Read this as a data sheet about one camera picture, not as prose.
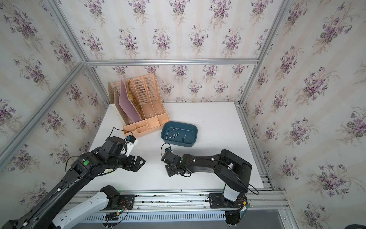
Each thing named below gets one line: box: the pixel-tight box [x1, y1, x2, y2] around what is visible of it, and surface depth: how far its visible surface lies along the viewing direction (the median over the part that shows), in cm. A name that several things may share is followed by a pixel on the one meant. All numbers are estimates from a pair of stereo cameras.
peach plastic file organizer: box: [108, 73, 171, 138], surface depth 103 cm
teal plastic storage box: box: [161, 121, 198, 148], surface depth 101 cm
